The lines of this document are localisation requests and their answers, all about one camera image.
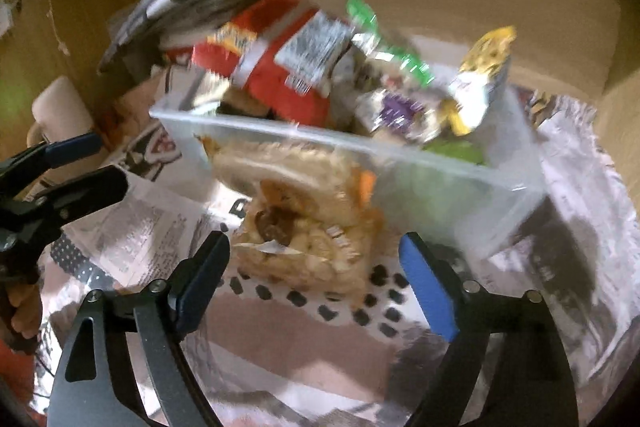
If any clear plastic container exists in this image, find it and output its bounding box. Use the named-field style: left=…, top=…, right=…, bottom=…
left=149, top=104, right=546, bottom=260

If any yellow green snack packet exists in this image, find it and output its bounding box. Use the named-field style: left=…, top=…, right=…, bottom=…
left=447, top=26, right=517, bottom=136

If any silver snack packet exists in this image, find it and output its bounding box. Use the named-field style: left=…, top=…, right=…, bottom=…
left=189, top=71, right=232, bottom=114

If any newspaper print tablecloth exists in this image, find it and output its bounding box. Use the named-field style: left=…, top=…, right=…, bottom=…
left=30, top=82, right=627, bottom=427

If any red cloth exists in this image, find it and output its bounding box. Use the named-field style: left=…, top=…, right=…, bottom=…
left=0, top=341, right=52, bottom=410

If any purple snack packet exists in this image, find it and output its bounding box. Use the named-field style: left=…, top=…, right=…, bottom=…
left=366, top=86, right=443, bottom=144

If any person's left hand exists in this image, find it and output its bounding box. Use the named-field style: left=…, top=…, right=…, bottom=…
left=7, top=281, right=44, bottom=341

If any green jelly cup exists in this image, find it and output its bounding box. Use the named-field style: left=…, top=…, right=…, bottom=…
left=424, top=138, right=490, bottom=168

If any clear bag of brown snacks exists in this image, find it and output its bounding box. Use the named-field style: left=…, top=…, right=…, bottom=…
left=232, top=179, right=387, bottom=304

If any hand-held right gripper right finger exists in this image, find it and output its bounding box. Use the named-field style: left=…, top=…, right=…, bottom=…
left=398, top=231, right=581, bottom=427

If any white mug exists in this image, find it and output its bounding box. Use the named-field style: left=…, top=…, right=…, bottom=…
left=27, top=75, right=97, bottom=148

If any bread roll packet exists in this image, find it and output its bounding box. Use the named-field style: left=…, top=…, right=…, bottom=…
left=210, top=141, right=363, bottom=228

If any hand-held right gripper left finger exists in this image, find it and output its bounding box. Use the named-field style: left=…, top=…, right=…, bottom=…
left=47, top=230, right=232, bottom=427

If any red snack packet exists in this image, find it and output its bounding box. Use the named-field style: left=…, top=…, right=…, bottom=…
left=191, top=0, right=332, bottom=120

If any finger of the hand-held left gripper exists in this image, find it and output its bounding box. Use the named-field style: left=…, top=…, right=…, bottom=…
left=0, top=132, right=104, bottom=188
left=9, top=165, right=130, bottom=254

